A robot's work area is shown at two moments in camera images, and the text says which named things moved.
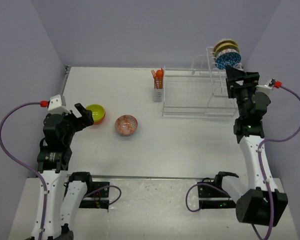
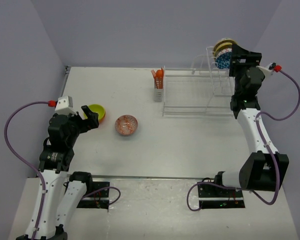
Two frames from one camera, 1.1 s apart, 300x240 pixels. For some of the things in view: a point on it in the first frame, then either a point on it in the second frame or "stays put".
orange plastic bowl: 101,121 stays put
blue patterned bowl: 227,58 stays put
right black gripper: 251,79 → 238,53
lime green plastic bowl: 98,111 stays put
